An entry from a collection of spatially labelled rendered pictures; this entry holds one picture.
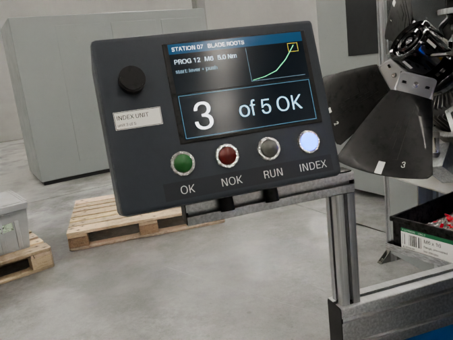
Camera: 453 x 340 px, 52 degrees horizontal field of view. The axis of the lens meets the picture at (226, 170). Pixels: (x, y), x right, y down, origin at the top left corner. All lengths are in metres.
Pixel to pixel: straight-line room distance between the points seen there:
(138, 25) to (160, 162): 6.15
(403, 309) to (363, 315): 0.06
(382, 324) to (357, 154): 0.52
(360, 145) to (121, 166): 0.78
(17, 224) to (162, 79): 3.03
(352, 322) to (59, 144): 5.78
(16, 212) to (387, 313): 2.98
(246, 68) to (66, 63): 5.82
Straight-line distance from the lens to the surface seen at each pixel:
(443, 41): 1.29
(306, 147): 0.54
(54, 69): 6.30
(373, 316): 0.75
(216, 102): 0.52
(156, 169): 0.50
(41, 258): 3.47
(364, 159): 1.16
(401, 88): 1.26
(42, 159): 6.31
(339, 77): 1.46
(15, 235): 3.52
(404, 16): 1.47
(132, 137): 0.50
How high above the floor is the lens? 1.21
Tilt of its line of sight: 12 degrees down
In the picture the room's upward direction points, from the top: 7 degrees counter-clockwise
